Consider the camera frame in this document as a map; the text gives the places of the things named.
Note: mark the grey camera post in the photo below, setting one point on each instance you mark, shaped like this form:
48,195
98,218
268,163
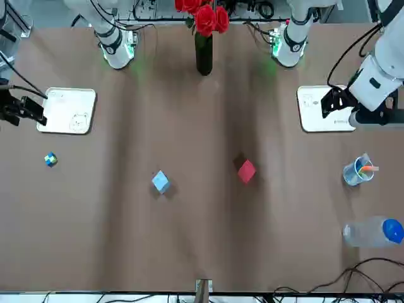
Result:
203,290

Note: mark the clear bottle with blue cap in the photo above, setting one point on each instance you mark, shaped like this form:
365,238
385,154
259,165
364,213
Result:
369,232

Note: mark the white tray with rabbit print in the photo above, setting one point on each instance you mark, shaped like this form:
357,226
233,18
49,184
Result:
311,110

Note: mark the aluminium frame rail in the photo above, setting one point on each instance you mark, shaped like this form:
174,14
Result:
189,19

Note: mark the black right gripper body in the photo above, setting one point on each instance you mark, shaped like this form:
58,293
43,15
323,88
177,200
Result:
4,96

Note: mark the blue foam block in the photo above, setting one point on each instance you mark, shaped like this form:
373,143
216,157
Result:
160,182

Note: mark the black tall vase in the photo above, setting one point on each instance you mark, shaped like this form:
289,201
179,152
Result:
204,57

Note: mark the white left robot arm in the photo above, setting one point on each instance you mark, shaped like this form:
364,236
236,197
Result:
293,47

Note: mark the orange pen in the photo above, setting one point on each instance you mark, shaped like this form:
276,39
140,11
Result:
370,168

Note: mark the clear blue plastic cup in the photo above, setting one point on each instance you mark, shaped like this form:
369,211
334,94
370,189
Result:
352,175

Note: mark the small blue green checkered cube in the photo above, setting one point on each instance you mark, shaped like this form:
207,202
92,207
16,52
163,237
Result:
50,159

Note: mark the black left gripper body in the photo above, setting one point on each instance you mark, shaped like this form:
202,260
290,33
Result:
347,99

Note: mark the red foam block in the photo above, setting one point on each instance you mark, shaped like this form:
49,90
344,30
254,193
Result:
247,171

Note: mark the red rose bouquet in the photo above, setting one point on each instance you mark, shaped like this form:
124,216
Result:
206,17

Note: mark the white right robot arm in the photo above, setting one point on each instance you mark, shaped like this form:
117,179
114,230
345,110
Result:
115,47

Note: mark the cream tray with bear print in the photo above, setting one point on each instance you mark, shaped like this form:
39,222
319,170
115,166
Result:
66,110

